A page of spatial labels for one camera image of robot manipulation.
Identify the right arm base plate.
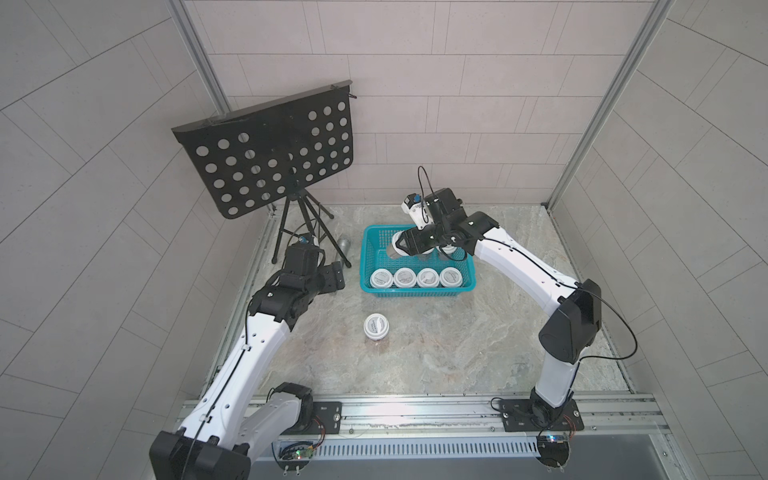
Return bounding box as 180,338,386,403
490,397,585,433

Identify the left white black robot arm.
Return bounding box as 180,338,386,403
149,243,345,479

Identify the right circuit board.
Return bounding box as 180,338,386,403
536,434,570,470

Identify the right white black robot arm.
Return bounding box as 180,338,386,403
388,188,602,409

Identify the aluminium mounting rail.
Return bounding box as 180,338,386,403
164,392,673,444

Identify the circuit board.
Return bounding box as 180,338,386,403
273,441,318,476
536,434,570,470

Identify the left circuit board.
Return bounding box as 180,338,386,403
273,441,318,476

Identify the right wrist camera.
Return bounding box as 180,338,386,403
401,193,433,230

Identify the black perforated music stand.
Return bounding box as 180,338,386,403
172,80,354,244

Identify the teal plastic basket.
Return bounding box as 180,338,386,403
359,225,476,298

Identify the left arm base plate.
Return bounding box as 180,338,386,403
292,401,343,437

